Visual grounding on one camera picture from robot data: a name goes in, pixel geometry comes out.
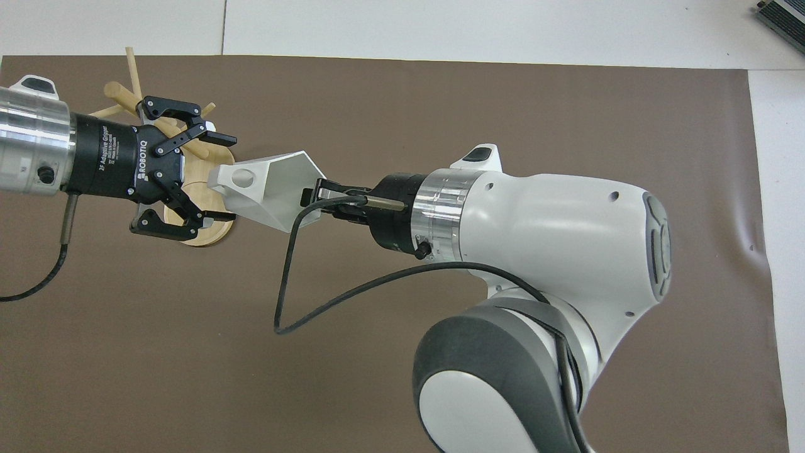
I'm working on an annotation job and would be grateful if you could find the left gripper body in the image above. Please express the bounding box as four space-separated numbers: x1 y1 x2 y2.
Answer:
62 112 187 203

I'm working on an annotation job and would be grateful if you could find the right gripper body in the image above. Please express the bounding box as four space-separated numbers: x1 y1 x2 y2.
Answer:
343 172 430 256

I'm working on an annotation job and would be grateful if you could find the white faceted cup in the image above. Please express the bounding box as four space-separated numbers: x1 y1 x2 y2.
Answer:
208 150 328 235

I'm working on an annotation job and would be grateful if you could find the wooden cup rack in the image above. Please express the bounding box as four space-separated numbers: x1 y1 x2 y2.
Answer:
88 47 235 248

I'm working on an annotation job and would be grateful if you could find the grey ribbed metal box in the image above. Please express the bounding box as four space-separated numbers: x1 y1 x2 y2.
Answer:
755 0 805 39

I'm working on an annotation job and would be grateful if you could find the black cable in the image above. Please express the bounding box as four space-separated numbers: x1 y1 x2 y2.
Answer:
0 193 81 303
274 193 596 453

